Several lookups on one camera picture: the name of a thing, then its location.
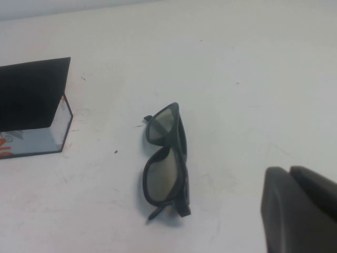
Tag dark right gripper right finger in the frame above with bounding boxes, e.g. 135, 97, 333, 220
289, 165, 337, 216

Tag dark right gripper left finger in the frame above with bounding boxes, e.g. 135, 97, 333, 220
260, 166, 337, 253

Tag black framed glasses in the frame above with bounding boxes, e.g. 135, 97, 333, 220
142, 102, 192, 221

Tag black printed glasses case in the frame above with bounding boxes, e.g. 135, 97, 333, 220
0, 56, 74, 160

